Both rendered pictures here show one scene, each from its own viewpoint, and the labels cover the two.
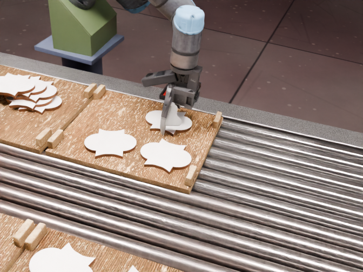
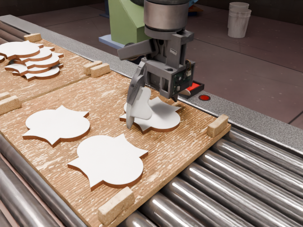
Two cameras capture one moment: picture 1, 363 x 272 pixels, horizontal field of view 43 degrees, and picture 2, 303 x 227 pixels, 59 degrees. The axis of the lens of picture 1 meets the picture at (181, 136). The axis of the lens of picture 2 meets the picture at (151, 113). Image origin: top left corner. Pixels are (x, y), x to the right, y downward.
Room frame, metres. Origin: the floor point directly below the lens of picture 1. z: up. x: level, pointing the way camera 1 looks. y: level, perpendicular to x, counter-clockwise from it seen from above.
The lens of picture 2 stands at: (0.68, -0.19, 1.27)
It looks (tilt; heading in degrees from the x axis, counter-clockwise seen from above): 33 degrees down; 28
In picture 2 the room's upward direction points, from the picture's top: straight up
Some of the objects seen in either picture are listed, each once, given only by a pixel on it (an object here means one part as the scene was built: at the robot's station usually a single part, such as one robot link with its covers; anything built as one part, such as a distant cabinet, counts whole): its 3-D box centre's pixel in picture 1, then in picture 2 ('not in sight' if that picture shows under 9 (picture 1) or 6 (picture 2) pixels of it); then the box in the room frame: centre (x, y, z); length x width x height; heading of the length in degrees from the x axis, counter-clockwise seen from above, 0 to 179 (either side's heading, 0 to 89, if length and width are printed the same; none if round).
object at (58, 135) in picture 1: (55, 138); (5, 105); (0.98, 0.34, 0.95); 0.06 x 0.02 x 0.03; 165
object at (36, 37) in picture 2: not in sight; (32, 38); (1.35, 0.68, 0.95); 0.06 x 0.02 x 0.03; 164
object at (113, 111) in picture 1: (140, 135); (107, 123); (1.06, 0.12, 0.93); 0.41 x 0.35 x 0.02; 75
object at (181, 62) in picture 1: (184, 56); (167, 13); (1.11, 0.01, 1.16); 0.08 x 0.08 x 0.05
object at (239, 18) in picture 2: not in sight; (238, 23); (4.89, 0.61, 0.19); 0.30 x 0.30 x 0.37
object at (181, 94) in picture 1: (183, 83); (165, 59); (1.11, 0.01, 1.08); 0.09 x 0.08 x 0.12; 75
